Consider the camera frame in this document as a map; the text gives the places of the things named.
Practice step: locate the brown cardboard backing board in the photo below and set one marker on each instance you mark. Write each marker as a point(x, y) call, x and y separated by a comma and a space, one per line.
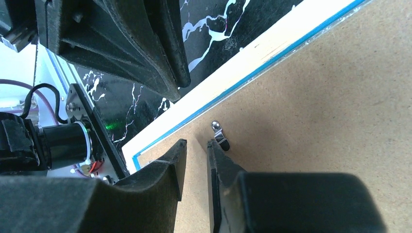
point(342, 103)

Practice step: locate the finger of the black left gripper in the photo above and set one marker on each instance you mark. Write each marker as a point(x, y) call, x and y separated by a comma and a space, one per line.
point(71, 30)
point(148, 33)

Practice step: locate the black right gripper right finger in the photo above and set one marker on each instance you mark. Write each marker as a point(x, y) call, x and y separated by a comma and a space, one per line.
point(280, 202)

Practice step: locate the silver metal turn clip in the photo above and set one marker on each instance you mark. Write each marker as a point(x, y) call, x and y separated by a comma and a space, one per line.
point(219, 136)

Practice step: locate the blue wooden picture frame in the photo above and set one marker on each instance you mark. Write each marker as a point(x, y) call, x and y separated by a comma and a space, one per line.
point(298, 27)

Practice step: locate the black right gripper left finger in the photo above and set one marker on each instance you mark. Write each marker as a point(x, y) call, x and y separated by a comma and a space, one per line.
point(144, 202)

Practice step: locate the aluminium front mounting rail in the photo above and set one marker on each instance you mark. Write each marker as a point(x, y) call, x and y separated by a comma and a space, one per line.
point(78, 142)

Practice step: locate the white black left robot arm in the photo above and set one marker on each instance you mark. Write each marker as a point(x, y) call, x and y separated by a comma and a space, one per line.
point(134, 40)

